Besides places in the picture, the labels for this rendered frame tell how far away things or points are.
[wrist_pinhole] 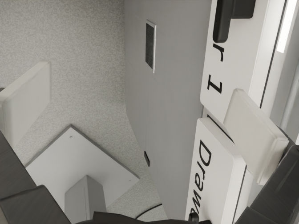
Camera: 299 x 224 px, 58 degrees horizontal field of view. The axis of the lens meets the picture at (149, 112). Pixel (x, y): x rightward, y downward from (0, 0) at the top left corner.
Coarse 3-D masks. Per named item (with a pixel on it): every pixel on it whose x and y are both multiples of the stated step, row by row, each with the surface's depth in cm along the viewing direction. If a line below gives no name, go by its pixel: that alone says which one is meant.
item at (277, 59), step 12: (288, 0) 24; (276, 36) 26; (288, 36) 24; (276, 48) 26; (276, 60) 26; (276, 72) 26; (276, 84) 27; (264, 96) 28; (204, 108) 43; (264, 108) 29; (216, 120) 39; (228, 132) 36; (252, 180) 32; (240, 192) 35; (240, 204) 35
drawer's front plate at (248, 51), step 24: (216, 0) 33; (264, 0) 24; (240, 24) 28; (264, 24) 25; (240, 48) 29; (264, 48) 26; (216, 72) 34; (240, 72) 29; (264, 72) 27; (216, 96) 35
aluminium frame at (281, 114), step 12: (288, 48) 24; (288, 60) 24; (288, 72) 25; (288, 84) 25; (276, 96) 26; (288, 96) 25; (276, 108) 26; (288, 108) 26; (276, 120) 27; (288, 120) 25; (288, 132) 25; (252, 192) 32
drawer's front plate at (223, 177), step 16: (208, 128) 38; (208, 144) 38; (224, 144) 35; (192, 160) 45; (224, 160) 34; (240, 160) 32; (192, 176) 46; (208, 176) 39; (224, 176) 35; (240, 176) 34; (192, 192) 46; (208, 192) 40; (224, 192) 35; (208, 208) 40; (224, 208) 36
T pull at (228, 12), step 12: (228, 0) 25; (240, 0) 25; (252, 0) 25; (216, 12) 26; (228, 12) 25; (240, 12) 26; (252, 12) 26; (216, 24) 26; (228, 24) 26; (216, 36) 26
